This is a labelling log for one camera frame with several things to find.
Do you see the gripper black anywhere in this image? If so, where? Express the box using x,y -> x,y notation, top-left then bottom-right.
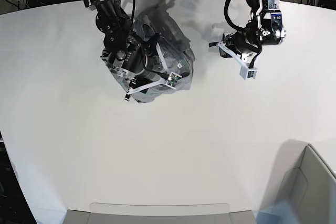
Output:
208,31 -> 263,63
104,50 -> 168,101

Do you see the grey T-shirt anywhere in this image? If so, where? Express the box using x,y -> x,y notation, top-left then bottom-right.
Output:
111,7 -> 196,105

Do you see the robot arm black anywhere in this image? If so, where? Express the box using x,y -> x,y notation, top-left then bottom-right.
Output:
83,0 -> 169,100
221,0 -> 286,67

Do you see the grey bin at right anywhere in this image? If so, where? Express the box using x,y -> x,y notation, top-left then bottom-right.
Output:
275,145 -> 335,223

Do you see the blue object bottom right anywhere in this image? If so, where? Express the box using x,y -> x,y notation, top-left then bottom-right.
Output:
254,200 -> 300,224

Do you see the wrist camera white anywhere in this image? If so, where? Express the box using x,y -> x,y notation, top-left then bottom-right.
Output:
165,72 -> 182,89
239,67 -> 258,80

